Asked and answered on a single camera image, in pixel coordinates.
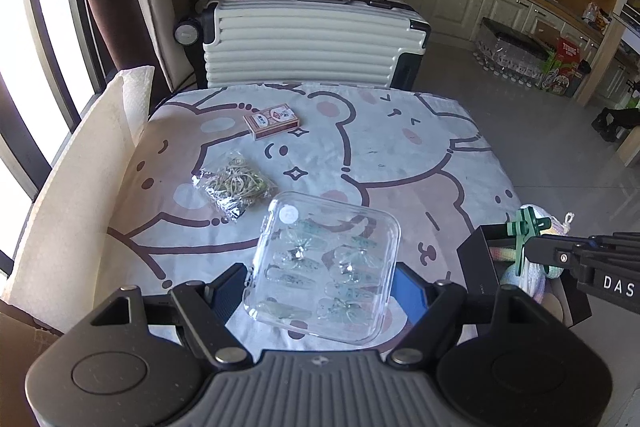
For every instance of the wooden table leg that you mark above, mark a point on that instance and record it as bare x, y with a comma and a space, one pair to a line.
624, 27

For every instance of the cream seat cushion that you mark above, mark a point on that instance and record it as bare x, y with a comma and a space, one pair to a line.
58, 259

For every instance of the bear print blanket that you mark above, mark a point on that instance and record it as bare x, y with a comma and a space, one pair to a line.
419, 157

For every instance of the pack of water bottles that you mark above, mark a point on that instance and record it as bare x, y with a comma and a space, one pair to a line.
510, 54

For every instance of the black open gift box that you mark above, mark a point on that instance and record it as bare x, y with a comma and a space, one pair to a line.
486, 261

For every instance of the white ribbed suitcase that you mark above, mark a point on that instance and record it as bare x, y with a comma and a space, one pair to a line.
376, 43

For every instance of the red green snack box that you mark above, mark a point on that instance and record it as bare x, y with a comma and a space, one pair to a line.
560, 68

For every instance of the bag of rubber bands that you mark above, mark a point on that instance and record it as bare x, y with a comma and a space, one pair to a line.
233, 185

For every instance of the green hair claw clip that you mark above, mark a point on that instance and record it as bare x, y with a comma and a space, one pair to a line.
525, 226

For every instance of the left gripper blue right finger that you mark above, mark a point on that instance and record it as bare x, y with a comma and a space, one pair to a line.
411, 292

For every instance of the clear plastic hair clip box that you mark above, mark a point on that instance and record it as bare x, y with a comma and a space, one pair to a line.
323, 267

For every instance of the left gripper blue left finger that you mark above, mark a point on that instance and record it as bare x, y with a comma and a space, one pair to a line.
224, 294

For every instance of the small brown card box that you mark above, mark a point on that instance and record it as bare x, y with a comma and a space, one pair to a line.
272, 120

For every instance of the black shoes on floor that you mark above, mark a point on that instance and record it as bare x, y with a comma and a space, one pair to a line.
609, 121

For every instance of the cream kitchen cabinets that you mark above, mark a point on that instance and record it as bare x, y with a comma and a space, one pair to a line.
490, 1

